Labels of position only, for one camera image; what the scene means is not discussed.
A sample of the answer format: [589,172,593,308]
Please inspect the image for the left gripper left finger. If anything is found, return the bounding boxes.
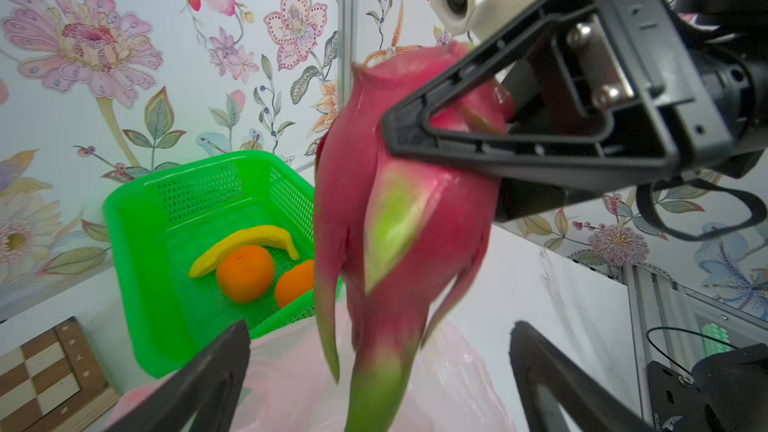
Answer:
[107,320,250,431]

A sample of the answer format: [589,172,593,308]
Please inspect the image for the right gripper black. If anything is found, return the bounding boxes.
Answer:
[382,0,767,222]

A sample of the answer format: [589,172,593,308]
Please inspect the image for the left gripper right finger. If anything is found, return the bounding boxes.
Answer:
[509,321,651,432]

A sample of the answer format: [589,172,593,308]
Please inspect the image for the pink plastic bag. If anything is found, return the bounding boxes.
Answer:
[107,319,515,431]

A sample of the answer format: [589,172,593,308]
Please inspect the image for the orange fruit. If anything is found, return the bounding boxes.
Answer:
[274,260,314,309]
[216,245,275,304]

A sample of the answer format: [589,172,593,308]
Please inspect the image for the red dragon fruit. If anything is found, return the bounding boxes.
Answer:
[311,40,517,432]

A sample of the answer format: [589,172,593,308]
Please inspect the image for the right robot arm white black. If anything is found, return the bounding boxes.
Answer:
[382,0,767,231]

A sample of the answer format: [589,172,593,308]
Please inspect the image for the wooden chessboard box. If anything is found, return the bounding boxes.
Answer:
[1,317,121,431]

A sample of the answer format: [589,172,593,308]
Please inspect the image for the yellow banana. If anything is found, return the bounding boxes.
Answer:
[188,225,300,278]

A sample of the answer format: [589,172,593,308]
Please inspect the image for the green plastic basket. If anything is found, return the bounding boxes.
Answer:
[103,151,315,378]

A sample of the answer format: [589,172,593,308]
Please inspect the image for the right aluminium corner post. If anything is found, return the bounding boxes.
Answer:
[338,0,359,109]

